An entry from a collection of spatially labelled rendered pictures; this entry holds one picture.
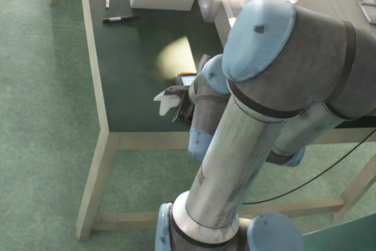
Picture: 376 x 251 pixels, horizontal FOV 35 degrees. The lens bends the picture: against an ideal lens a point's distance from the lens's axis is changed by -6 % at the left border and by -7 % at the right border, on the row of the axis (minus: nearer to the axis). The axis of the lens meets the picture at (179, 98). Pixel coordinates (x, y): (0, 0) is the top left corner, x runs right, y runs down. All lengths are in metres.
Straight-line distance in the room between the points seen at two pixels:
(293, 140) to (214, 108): 0.17
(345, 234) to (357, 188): 1.25
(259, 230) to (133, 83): 0.99
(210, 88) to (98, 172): 0.89
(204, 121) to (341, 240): 0.48
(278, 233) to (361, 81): 0.38
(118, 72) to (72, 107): 0.88
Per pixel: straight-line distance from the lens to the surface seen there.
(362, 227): 1.49
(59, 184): 2.58
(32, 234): 2.45
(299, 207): 2.65
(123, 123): 1.85
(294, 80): 0.79
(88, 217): 2.26
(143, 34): 2.11
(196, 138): 1.15
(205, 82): 1.18
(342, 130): 2.16
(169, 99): 1.43
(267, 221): 1.09
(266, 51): 0.77
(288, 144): 1.10
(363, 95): 0.83
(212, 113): 1.15
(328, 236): 1.43
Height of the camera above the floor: 2.18
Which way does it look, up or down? 47 degrees down
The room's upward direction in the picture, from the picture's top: 23 degrees clockwise
